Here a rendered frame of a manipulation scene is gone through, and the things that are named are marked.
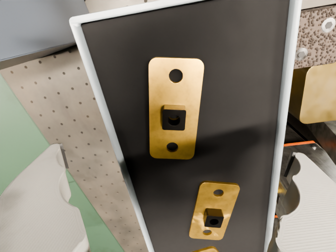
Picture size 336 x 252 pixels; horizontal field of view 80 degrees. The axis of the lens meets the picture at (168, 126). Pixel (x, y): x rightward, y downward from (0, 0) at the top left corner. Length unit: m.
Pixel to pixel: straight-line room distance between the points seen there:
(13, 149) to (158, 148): 1.89
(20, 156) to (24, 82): 1.32
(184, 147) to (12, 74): 0.68
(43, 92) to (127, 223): 0.66
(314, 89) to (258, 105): 0.12
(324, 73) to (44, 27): 0.40
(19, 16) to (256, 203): 0.39
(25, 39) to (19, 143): 1.64
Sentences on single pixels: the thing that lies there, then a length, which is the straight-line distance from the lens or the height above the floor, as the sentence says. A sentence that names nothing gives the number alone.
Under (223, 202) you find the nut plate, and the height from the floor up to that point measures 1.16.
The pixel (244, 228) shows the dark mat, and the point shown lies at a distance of 0.26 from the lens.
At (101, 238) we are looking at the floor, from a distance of 2.54.
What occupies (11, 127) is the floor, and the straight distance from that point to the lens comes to 1.92.
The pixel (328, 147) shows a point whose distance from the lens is 0.36.
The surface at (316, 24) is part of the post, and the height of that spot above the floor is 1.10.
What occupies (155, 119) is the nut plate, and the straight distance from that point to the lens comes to 0.16.
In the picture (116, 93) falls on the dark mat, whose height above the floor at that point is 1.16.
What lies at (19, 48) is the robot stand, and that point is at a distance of 0.35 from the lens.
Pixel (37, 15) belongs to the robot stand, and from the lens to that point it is 0.42.
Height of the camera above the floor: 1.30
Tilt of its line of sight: 62 degrees down
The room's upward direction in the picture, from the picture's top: 177 degrees counter-clockwise
